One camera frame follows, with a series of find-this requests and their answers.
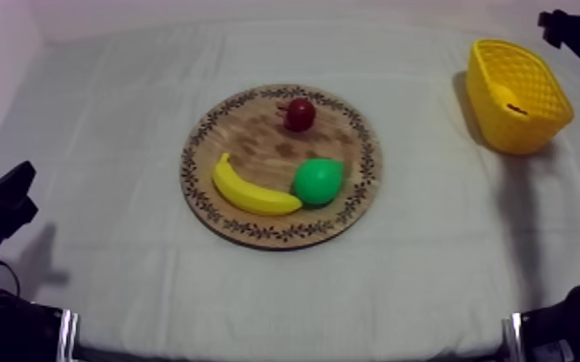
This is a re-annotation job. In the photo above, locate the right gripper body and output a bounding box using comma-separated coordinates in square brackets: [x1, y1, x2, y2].
[538, 7, 580, 65]

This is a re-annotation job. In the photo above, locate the yellow plastic basket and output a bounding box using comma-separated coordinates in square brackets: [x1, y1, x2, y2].
[465, 39, 575, 156]

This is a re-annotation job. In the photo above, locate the round wooden board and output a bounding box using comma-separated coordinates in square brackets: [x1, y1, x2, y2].
[179, 83, 384, 251]

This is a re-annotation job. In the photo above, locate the silver metal bar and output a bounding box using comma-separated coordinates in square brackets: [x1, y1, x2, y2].
[57, 308, 80, 362]
[502, 312, 525, 362]

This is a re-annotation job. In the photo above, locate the yellow toy banana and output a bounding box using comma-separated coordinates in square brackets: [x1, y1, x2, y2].
[211, 152, 303, 218]

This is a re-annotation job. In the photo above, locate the small red fruit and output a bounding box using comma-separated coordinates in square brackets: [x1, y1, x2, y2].
[277, 97, 318, 134]

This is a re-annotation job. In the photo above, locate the green toy pear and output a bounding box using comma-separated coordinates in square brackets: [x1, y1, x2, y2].
[291, 157, 345, 207]

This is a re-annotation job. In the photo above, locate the black cable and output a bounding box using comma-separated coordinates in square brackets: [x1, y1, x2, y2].
[0, 253, 22, 299]

